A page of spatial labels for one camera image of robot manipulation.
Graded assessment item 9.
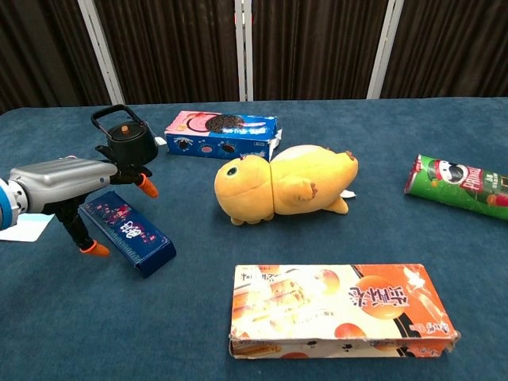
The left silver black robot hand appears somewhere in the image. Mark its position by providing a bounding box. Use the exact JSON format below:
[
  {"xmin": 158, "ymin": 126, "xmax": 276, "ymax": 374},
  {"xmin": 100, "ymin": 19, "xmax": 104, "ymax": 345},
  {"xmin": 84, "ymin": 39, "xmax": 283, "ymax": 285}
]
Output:
[{"xmin": 10, "ymin": 157, "xmax": 160, "ymax": 258}]

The long white paper strip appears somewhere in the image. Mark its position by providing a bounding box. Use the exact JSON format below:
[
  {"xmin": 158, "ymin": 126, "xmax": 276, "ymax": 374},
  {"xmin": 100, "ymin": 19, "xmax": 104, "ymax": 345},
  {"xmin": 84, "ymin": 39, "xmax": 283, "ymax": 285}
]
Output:
[{"xmin": 0, "ymin": 213, "xmax": 56, "ymax": 243}]

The black teapot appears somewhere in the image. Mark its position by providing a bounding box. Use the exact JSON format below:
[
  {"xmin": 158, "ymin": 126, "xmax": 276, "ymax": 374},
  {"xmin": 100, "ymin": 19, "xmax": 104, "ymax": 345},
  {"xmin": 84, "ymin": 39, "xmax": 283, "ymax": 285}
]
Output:
[{"xmin": 90, "ymin": 104, "xmax": 159, "ymax": 168}]

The blue Oreo cookie box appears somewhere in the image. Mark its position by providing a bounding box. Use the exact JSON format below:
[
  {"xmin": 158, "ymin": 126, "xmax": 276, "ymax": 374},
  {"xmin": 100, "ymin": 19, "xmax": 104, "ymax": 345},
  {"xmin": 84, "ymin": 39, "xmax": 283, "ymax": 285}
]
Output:
[{"xmin": 164, "ymin": 110, "xmax": 283, "ymax": 161}]

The dark brown curtain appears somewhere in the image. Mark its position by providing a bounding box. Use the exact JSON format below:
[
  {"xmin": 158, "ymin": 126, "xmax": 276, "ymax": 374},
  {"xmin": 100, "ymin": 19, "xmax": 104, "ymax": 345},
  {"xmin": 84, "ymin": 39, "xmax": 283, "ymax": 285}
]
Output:
[{"xmin": 0, "ymin": 0, "xmax": 508, "ymax": 115}]

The yellow plush toy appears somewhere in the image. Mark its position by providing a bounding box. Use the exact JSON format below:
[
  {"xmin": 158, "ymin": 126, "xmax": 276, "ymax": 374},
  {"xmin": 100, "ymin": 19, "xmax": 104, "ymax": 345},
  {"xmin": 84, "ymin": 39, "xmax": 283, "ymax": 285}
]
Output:
[{"xmin": 214, "ymin": 144, "xmax": 360, "ymax": 227}]

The blue felt table cover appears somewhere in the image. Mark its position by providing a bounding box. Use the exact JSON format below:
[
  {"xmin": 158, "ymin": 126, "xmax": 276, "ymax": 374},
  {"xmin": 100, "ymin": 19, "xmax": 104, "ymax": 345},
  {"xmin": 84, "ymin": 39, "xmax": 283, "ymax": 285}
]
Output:
[{"xmin": 0, "ymin": 97, "xmax": 508, "ymax": 381}]

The orange cake box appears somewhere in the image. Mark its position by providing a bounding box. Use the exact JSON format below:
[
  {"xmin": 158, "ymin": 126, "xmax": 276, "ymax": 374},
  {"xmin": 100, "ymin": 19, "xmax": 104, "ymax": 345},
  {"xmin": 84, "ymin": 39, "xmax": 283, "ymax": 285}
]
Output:
[{"xmin": 228, "ymin": 263, "xmax": 462, "ymax": 360}]

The green Pringles can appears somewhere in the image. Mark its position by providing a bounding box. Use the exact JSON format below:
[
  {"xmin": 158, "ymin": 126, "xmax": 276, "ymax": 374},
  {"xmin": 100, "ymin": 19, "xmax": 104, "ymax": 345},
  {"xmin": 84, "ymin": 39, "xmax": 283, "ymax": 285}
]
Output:
[{"xmin": 403, "ymin": 154, "xmax": 508, "ymax": 222}]

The white partition frame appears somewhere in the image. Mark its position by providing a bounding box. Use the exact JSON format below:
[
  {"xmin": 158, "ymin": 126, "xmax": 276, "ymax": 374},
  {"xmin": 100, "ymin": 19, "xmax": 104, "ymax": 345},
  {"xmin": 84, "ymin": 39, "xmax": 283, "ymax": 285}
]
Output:
[
  {"xmin": 365, "ymin": 0, "xmax": 406, "ymax": 100},
  {"xmin": 233, "ymin": 0, "xmax": 255, "ymax": 102},
  {"xmin": 77, "ymin": 0, "xmax": 126, "ymax": 106}
]

